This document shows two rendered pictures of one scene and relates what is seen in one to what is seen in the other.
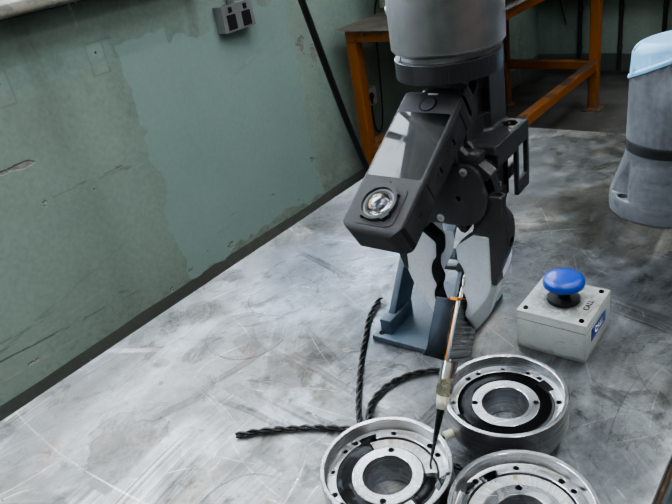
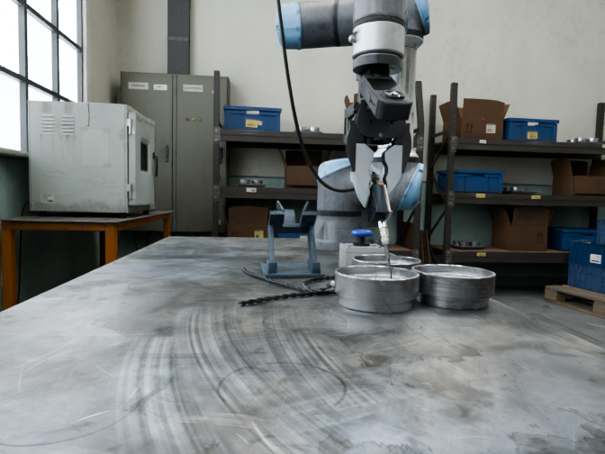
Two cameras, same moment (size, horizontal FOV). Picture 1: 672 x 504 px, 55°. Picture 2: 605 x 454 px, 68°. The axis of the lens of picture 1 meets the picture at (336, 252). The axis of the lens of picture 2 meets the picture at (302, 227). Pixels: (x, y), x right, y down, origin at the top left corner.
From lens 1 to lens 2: 56 cm
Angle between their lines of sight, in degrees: 52
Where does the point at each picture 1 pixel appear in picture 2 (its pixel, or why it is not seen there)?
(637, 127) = (329, 201)
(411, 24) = (383, 33)
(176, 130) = not seen: outside the picture
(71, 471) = (108, 337)
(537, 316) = (358, 249)
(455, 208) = (389, 128)
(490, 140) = not seen: hidden behind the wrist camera
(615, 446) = not seen: hidden behind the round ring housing
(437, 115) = (387, 79)
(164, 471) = (207, 322)
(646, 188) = (338, 231)
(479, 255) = (397, 156)
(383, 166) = (379, 88)
